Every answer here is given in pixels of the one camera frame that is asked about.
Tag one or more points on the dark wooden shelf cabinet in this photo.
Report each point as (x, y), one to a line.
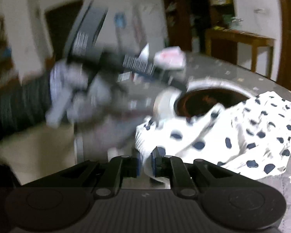
(188, 20)

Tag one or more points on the left gloved hand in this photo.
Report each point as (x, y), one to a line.
(78, 96)

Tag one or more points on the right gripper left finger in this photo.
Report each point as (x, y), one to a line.
(110, 177)

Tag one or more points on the glass jar on table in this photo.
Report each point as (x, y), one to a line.
(236, 23)

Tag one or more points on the white polka dot garment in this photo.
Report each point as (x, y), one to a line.
(251, 138)

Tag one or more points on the black round induction cooktop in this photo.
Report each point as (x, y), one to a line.
(199, 102)

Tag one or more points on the pink white tissue pack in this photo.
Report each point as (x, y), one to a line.
(171, 58)

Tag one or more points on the white folded paper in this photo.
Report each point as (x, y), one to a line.
(144, 54)

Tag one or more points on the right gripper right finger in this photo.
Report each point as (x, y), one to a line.
(174, 169)

